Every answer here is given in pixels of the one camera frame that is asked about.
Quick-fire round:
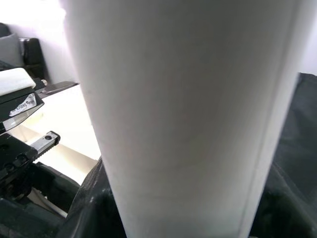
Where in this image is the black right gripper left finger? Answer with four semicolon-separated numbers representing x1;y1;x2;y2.
60;155;129;238

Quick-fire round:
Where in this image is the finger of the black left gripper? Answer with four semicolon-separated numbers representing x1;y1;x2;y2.
32;161;84;190
0;195;69;238

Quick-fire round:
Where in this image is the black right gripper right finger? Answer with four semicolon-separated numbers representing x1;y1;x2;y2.
250;162;317;238

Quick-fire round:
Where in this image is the white plastic table top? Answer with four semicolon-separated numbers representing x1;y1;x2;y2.
18;83;105;220

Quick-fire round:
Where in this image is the white plastic table leg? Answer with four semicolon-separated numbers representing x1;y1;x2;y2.
59;0;302;238

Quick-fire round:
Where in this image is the black leather sofa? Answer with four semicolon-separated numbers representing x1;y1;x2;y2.
0;22;49;81

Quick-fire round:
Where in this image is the grey cushion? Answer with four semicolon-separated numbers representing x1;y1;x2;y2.
0;32;24;67

